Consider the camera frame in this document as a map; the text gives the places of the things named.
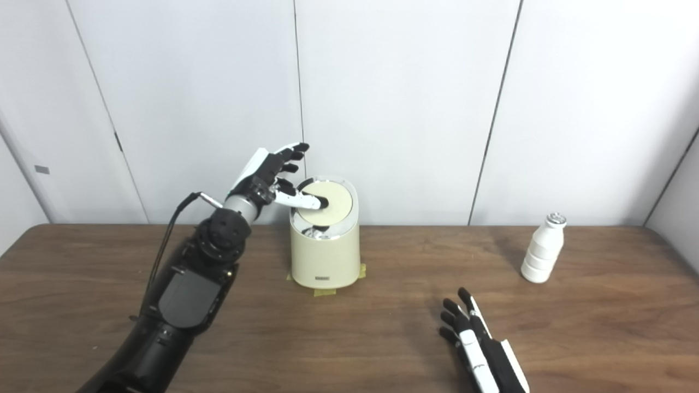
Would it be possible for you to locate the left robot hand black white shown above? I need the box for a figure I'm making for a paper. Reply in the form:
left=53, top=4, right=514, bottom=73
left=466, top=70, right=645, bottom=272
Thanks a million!
left=225, top=143, right=329, bottom=211

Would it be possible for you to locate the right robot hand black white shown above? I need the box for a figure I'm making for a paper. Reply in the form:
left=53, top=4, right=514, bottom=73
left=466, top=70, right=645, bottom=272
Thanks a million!
left=439, top=288, right=530, bottom=393

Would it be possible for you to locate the round cream bin lid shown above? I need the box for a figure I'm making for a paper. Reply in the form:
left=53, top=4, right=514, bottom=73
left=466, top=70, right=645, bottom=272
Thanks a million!
left=298, top=182, right=354, bottom=227

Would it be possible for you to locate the cream-colored bin body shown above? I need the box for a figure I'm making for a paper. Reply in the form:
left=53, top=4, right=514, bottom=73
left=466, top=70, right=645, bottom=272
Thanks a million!
left=288, top=176, right=361, bottom=290

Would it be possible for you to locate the small white plastic bottle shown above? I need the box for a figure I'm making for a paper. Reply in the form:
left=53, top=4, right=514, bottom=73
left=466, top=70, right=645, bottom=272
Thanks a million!
left=520, top=213, right=567, bottom=284

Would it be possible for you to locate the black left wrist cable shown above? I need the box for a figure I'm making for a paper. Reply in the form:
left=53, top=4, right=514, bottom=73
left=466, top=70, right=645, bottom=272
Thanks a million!
left=129, top=191, right=224, bottom=323

